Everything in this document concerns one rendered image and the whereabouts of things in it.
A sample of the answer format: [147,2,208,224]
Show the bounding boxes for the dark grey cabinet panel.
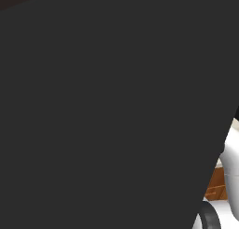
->
[0,0,239,229]

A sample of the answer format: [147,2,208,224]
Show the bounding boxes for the brown wooden base cabinets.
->
[204,166,230,202]

